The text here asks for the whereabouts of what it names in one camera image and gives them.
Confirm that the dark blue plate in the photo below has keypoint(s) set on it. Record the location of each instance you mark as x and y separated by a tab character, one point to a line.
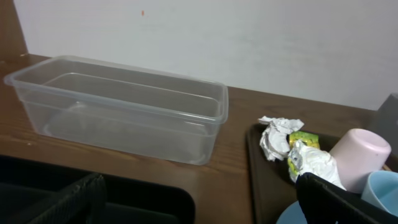
292	215

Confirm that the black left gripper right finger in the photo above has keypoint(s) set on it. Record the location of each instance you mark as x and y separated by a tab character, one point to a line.
324	202

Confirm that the clear plastic bin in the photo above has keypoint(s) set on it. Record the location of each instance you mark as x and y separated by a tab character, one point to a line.
123	108

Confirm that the light blue bowl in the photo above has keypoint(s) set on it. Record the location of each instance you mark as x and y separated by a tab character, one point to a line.
381	191

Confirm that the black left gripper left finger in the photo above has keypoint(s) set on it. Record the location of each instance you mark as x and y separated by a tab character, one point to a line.
83	200

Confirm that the black shallow tray bin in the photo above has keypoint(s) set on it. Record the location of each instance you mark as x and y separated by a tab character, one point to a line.
26	183

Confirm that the crumpled white napkin wrapper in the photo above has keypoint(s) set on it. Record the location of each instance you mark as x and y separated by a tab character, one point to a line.
303	158

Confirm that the yellow green snack wrapper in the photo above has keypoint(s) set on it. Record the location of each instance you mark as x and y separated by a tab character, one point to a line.
308	139

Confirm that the brown serving tray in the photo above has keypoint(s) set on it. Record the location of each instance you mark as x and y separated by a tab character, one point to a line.
272	189

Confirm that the pink plastic cup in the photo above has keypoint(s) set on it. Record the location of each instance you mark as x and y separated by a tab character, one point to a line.
358	153

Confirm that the crumpled white paper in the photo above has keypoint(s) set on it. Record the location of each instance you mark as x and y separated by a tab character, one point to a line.
274	138

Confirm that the grey dishwasher rack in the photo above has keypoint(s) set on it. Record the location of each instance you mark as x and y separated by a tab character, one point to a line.
385	121

